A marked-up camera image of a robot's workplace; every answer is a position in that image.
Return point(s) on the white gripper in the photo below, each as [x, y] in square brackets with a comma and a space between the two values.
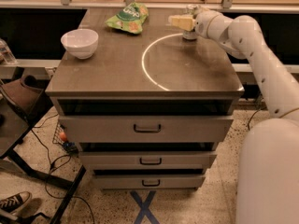
[202, 23]

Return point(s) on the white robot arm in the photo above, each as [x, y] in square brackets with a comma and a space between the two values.
[268, 173]

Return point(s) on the white bowl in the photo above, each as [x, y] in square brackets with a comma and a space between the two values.
[81, 43]

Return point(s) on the green chip bag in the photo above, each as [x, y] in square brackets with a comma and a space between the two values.
[130, 19]

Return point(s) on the grey drawer cabinet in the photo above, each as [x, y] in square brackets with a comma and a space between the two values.
[156, 73]

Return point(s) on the top drawer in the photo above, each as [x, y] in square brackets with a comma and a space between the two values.
[145, 129]

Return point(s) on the drawer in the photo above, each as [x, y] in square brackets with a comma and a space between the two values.
[147, 160]
[148, 181]
[145, 129]

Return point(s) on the middle drawer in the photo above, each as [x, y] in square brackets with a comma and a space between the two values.
[147, 160]

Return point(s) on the dark side table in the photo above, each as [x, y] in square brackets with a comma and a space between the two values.
[15, 129]

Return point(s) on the bottom drawer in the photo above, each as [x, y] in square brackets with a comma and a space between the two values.
[148, 181]

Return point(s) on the clear plastic bottle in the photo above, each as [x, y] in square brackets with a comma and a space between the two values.
[7, 53]

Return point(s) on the black and white sneaker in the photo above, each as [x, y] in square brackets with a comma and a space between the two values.
[15, 203]

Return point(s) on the wire mesh basket with ball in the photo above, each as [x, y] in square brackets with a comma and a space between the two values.
[60, 139]

